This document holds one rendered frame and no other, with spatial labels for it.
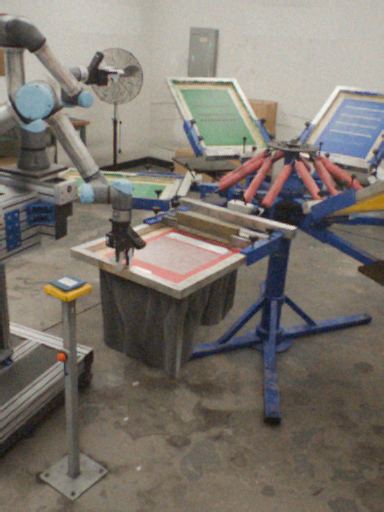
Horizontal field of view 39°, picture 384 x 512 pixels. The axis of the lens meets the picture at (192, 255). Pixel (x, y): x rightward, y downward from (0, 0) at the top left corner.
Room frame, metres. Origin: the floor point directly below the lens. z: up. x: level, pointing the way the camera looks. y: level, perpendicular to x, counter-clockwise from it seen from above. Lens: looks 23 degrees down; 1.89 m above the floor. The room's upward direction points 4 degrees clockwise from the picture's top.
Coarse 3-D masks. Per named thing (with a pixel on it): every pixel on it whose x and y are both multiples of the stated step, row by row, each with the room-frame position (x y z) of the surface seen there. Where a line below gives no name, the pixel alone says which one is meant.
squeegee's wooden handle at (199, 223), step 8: (176, 216) 2.52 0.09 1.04; (184, 216) 2.50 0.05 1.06; (192, 216) 2.47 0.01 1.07; (200, 216) 2.47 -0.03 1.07; (184, 224) 2.49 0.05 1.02; (192, 224) 2.47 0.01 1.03; (200, 224) 2.44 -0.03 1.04; (208, 224) 2.41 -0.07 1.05; (216, 224) 2.39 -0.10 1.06; (224, 224) 2.38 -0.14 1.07; (208, 232) 2.41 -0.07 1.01; (216, 232) 2.39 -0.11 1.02; (224, 232) 2.36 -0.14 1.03; (232, 232) 2.34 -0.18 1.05
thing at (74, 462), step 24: (48, 288) 1.84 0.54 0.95; (72, 312) 1.86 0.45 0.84; (72, 336) 1.86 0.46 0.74; (72, 360) 1.86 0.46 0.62; (72, 384) 1.85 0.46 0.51; (72, 408) 1.85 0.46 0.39; (72, 432) 1.85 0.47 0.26; (72, 456) 1.85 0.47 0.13; (48, 480) 1.82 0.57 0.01; (72, 480) 1.83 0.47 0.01; (96, 480) 1.84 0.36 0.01
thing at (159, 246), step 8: (168, 232) 2.50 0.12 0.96; (176, 232) 2.51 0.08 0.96; (184, 232) 2.52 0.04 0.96; (144, 240) 2.37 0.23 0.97; (152, 240) 2.37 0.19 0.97; (160, 240) 2.38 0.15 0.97; (168, 240) 2.39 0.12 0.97; (176, 240) 2.40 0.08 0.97; (200, 240) 2.42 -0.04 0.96; (144, 248) 2.26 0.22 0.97; (152, 248) 2.27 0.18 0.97; (160, 248) 2.28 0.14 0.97; (168, 248) 2.28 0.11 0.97; (176, 248) 2.29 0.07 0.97; (184, 248) 2.30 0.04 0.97; (104, 256) 2.14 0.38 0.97; (136, 256) 2.16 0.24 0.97; (144, 256) 2.17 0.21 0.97; (152, 256) 2.17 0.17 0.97; (160, 256) 2.18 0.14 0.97; (136, 264) 2.07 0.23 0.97; (144, 264) 2.08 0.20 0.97
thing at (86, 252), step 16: (144, 224) 2.50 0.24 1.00; (160, 224) 2.55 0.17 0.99; (96, 240) 2.23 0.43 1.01; (80, 256) 2.08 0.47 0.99; (96, 256) 2.04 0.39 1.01; (240, 256) 2.16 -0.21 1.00; (112, 272) 1.97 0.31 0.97; (128, 272) 1.93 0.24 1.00; (144, 272) 1.92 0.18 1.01; (208, 272) 1.96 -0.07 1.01; (224, 272) 2.03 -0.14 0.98; (160, 288) 1.83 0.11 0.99; (176, 288) 1.80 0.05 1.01; (192, 288) 1.85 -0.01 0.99
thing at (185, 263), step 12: (180, 252) 2.25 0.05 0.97; (192, 252) 2.26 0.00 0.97; (204, 252) 2.27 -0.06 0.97; (216, 252) 2.27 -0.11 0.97; (156, 264) 2.09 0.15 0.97; (168, 264) 2.10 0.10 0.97; (180, 264) 2.11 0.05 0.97; (192, 264) 2.12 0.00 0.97; (204, 264) 2.13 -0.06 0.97; (168, 276) 1.97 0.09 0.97; (180, 276) 1.98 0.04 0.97
